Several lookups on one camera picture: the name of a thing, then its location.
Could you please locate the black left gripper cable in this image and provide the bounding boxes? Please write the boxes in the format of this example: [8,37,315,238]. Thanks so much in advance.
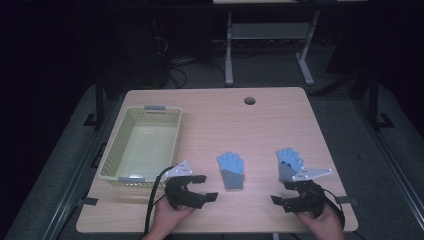
[143,165,176,238]

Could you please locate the grey tape strip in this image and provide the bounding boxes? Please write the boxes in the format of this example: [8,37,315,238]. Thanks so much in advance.
[77,197,100,207]
[334,196,360,205]

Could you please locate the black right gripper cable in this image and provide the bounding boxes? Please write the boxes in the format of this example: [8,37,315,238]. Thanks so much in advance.
[313,188,346,231]

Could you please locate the black metal post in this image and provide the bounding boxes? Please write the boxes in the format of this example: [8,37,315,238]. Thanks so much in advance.
[83,73,106,129]
[367,71,395,132]

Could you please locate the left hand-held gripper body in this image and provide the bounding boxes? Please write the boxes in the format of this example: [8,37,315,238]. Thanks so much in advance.
[163,160,206,211]

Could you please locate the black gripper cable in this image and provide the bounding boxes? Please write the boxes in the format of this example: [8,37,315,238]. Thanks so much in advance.
[313,188,346,231]
[143,165,176,238]

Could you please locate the grey metal table frame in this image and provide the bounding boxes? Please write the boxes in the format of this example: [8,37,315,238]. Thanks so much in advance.
[224,9,322,88]

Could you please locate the pale yellow plastic basket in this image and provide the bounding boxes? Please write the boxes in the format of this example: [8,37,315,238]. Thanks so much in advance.
[97,105,183,188]

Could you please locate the black floor cables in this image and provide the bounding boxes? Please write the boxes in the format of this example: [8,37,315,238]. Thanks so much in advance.
[166,57,198,90]

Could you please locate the person's left hand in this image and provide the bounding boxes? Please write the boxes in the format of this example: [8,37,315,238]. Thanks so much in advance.
[143,195,195,240]

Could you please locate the blue grey knit glove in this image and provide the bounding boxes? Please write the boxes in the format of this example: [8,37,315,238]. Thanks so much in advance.
[275,147,305,183]
[216,151,246,191]

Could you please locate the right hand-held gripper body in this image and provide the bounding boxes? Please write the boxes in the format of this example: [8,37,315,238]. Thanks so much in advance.
[282,168,333,220]

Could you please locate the person's right hand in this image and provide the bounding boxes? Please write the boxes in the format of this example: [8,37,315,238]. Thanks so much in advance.
[296,203,346,240]

